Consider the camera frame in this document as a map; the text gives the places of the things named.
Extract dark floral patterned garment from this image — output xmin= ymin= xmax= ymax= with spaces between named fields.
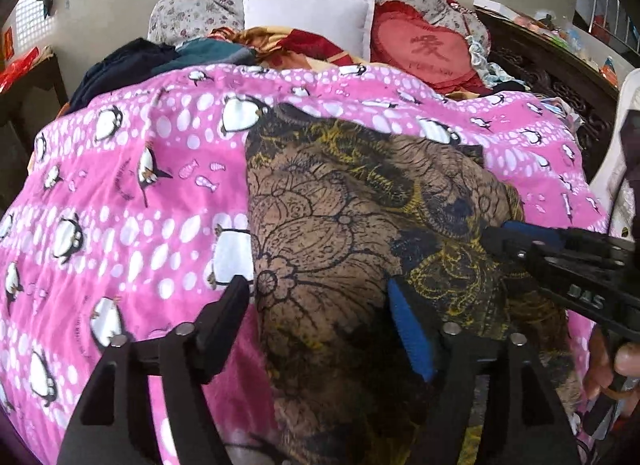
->
xmin=245 ymin=104 xmax=582 ymax=464

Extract light blue patterned clothes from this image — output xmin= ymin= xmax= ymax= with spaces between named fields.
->
xmin=465 ymin=35 xmax=529 ymax=90

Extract dark blue teal clothes pile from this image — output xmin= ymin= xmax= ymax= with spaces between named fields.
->
xmin=66 ymin=38 xmax=257 ymax=113

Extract person's right hand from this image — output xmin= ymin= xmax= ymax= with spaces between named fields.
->
xmin=584 ymin=325 xmax=640 ymax=400

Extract red heart cushion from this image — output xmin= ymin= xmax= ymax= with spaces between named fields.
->
xmin=371 ymin=0 xmax=489 ymax=95

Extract pink penguin blanket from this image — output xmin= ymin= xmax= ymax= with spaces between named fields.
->
xmin=1 ymin=65 xmax=605 ymax=464

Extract white square pillow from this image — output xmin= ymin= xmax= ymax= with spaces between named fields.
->
xmin=243 ymin=0 xmax=375 ymax=61

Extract red yellow blanket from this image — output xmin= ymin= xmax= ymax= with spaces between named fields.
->
xmin=208 ymin=26 xmax=369 ymax=72

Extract dark side table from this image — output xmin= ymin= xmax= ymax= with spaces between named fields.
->
xmin=1 ymin=54 xmax=68 ymax=211

